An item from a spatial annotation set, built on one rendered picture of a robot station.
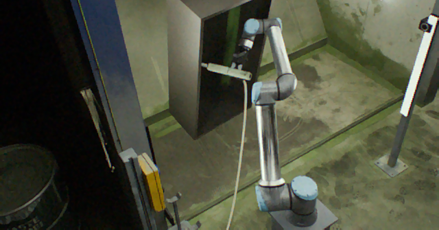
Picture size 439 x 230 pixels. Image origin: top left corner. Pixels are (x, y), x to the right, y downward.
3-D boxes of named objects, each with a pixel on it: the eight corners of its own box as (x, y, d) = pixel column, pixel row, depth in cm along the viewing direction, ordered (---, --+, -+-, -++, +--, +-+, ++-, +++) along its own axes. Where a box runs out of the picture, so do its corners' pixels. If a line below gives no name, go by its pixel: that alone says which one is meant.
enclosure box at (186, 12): (169, 112, 353) (166, -13, 261) (226, 82, 380) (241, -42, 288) (194, 141, 337) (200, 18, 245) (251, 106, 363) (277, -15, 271)
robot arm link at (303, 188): (318, 213, 249) (322, 194, 237) (289, 215, 248) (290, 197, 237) (312, 191, 260) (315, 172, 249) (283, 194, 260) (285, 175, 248)
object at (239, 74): (258, 79, 298) (250, 71, 277) (256, 86, 298) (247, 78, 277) (197, 65, 317) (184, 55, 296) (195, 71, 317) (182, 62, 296)
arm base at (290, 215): (324, 216, 258) (326, 207, 252) (300, 233, 251) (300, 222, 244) (302, 195, 270) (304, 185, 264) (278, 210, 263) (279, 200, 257)
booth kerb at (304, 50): (108, 146, 396) (104, 136, 388) (107, 145, 397) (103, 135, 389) (326, 46, 498) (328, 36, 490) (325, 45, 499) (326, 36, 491)
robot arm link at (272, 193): (290, 213, 242) (280, 80, 234) (259, 217, 241) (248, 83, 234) (285, 204, 257) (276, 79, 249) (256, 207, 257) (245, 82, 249)
